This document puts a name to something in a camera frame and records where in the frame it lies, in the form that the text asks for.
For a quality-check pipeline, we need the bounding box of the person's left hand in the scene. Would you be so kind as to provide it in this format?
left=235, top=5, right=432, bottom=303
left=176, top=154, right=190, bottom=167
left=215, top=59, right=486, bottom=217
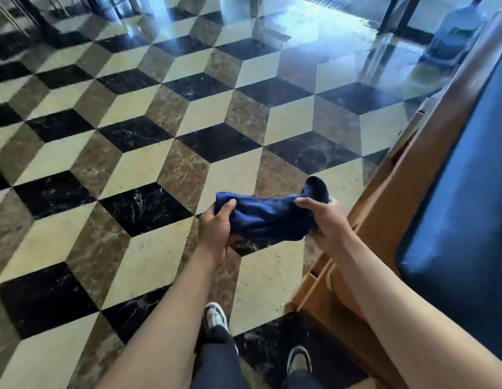
left=196, top=198, right=238, bottom=260

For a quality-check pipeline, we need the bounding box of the group of blue water jugs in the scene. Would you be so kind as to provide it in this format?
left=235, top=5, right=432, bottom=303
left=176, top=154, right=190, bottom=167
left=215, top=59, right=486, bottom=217
left=419, top=0, right=497, bottom=71

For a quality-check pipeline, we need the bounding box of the person's right hand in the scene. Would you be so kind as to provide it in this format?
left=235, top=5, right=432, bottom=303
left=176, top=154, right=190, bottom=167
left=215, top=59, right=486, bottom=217
left=294, top=197, right=359, bottom=250

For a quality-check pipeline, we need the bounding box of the dark furniture leg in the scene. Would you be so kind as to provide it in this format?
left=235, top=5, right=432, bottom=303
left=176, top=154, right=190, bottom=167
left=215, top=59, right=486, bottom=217
left=14, top=0, right=59, bottom=35

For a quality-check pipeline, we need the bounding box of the person's left sneaker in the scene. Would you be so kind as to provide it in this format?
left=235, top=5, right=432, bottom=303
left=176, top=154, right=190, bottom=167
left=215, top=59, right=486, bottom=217
left=204, top=301, right=229, bottom=333

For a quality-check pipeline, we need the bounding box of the person's right forearm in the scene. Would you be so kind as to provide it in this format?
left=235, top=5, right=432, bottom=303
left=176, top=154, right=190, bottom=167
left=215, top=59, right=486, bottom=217
left=335, top=229, right=502, bottom=389

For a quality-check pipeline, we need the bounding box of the person's left forearm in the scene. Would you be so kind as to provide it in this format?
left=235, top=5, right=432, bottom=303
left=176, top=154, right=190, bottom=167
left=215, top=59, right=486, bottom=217
left=95, top=243, right=227, bottom=389

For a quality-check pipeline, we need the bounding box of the dark door frame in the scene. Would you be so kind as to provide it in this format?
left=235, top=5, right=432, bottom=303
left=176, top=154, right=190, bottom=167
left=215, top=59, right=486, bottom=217
left=375, top=0, right=424, bottom=36

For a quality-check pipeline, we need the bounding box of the blue sofa back cushion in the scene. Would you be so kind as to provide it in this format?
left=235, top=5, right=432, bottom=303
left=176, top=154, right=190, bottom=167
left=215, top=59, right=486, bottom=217
left=396, top=48, right=502, bottom=357

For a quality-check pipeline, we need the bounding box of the person's right sneaker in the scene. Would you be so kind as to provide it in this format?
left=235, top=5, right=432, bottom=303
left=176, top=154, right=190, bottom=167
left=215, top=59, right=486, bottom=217
left=286, top=346, right=312, bottom=375

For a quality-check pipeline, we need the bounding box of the wooden sofa frame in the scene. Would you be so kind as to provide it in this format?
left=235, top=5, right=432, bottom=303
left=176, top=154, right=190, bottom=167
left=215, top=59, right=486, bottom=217
left=290, top=8, right=502, bottom=389

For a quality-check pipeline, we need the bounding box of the person's sneaker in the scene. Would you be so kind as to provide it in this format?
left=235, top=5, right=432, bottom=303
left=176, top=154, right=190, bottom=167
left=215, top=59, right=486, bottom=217
left=286, top=346, right=312, bottom=375
left=204, top=301, right=229, bottom=333

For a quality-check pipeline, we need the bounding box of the dark blue cleaning cloth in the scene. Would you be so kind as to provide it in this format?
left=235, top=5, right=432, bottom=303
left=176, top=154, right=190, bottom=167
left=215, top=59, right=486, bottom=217
left=215, top=176, right=332, bottom=243

